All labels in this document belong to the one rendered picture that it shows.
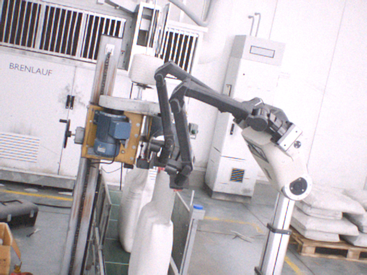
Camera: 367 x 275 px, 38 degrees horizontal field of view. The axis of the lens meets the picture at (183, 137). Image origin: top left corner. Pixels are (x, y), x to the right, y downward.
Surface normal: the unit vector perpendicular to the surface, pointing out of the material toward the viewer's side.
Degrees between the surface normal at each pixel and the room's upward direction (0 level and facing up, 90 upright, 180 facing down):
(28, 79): 90
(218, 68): 90
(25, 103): 90
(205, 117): 90
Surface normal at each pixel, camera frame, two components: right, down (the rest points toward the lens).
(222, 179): 0.20, 0.18
